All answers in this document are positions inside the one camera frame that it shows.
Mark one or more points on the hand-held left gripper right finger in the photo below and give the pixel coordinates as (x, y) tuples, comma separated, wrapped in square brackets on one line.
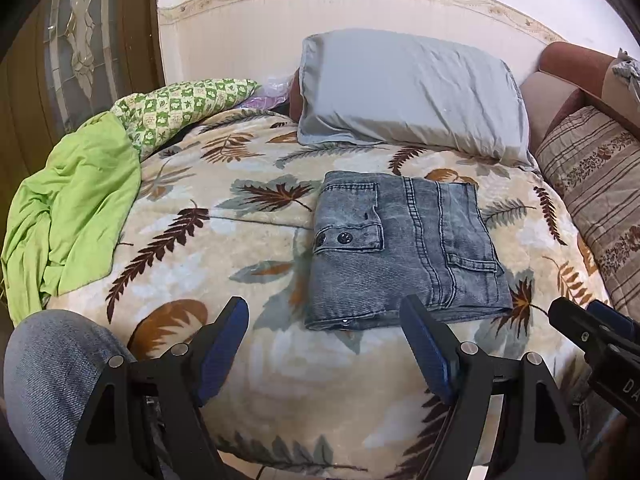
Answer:
[(425, 355)]

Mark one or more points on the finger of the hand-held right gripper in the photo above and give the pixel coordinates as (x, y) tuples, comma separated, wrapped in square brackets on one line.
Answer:
[(580, 327), (622, 325)]

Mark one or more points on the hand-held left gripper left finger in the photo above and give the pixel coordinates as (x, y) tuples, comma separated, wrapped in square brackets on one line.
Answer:
[(225, 355)]

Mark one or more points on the grey-blue denim pants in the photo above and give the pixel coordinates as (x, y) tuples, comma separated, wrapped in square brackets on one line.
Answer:
[(425, 230)]

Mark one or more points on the leaf-print fleece blanket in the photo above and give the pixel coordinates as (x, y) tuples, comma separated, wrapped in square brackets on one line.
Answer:
[(225, 270)]

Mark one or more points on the striped brown cushion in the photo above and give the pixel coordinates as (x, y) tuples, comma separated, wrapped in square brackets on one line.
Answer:
[(600, 185)]

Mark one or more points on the person's leg in jeans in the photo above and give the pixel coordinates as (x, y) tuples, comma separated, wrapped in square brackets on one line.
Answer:
[(45, 375)]

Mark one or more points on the lime green cloth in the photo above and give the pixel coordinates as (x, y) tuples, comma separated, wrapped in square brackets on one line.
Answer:
[(75, 200)]

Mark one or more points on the green checkered quilt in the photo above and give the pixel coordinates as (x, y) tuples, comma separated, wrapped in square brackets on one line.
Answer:
[(175, 102)]

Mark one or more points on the grey pillow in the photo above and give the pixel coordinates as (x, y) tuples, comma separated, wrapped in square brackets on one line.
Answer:
[(400, 90)]

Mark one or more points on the purple plastic bag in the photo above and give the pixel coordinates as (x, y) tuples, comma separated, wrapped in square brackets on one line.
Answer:
[(272, 92)]

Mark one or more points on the wooden door with glass pane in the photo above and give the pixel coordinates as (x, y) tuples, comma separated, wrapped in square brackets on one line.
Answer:
[(80, 35)]

